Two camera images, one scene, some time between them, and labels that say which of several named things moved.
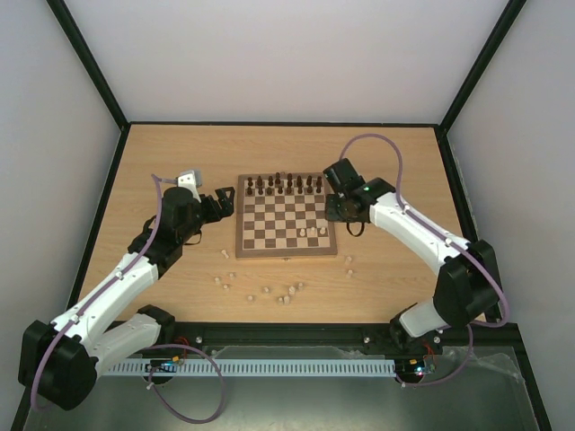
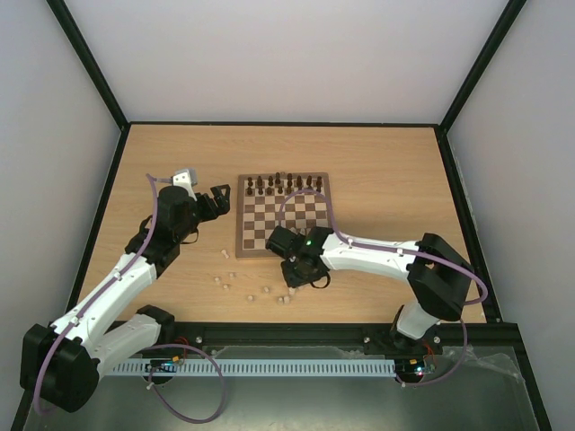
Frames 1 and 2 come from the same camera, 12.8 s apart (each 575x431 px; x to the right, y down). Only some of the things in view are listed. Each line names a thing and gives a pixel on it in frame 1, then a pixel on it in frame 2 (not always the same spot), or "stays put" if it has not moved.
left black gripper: [227, 206] stays put
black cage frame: [510, 346] stays put
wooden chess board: [282, 215] stays put
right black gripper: [338, 208] to [303, 273]
